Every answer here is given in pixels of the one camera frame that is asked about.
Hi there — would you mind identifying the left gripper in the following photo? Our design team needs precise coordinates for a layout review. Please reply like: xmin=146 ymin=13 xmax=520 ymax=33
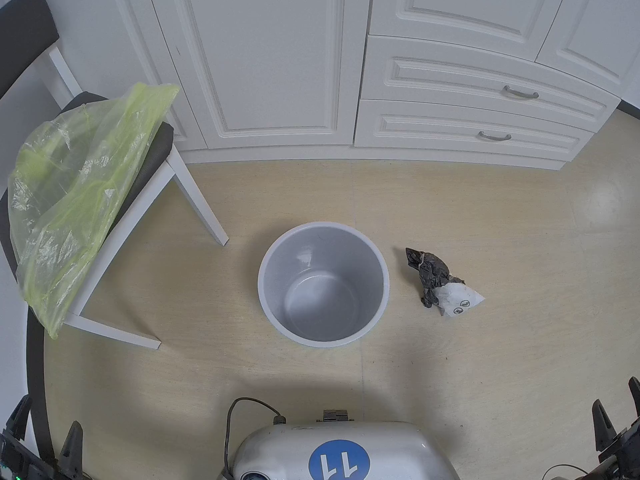
xmin=0 ymin=394 xmax=84 ymax=480

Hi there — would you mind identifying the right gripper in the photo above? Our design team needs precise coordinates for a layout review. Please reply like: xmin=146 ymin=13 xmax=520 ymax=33
xmin=592 ymin=376 xmax=640 ymax=469

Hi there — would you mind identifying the white printed paper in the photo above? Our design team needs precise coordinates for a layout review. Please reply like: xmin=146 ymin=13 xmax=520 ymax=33
xmin=434 ymin=282 xmax=487 ymax=317

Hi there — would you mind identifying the black plastic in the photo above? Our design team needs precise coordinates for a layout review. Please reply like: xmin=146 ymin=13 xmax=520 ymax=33
xmin=405 ymin=247 xmax=466 ymax=309

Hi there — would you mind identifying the yellow-green plastic bag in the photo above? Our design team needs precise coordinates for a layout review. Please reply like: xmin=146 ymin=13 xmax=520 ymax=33
xmin=8 ymin=82 xmax=181 ymax=340

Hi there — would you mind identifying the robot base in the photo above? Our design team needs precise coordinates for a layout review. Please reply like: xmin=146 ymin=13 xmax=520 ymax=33
xmin=217 ymin=409 xmax=460 ymax=480

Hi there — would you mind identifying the white trash bin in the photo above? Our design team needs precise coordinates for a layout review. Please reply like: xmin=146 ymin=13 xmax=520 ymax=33
xmin=257 ymin=221 xmax=390 ymax=347

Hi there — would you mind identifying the white chair dark grey seat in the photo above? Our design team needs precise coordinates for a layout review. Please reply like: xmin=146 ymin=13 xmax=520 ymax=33
xmin=0 ymin=0 xmax=230 ymax=351

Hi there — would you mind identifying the white wardrobe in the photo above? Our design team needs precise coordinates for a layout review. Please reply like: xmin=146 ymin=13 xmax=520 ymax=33
xmin=105 ymin=0 xmax=640 ymax=171

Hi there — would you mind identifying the thin black cable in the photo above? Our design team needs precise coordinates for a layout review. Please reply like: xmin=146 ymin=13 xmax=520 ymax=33
xmin=542 ymin=463 xmax=597 ymax=480

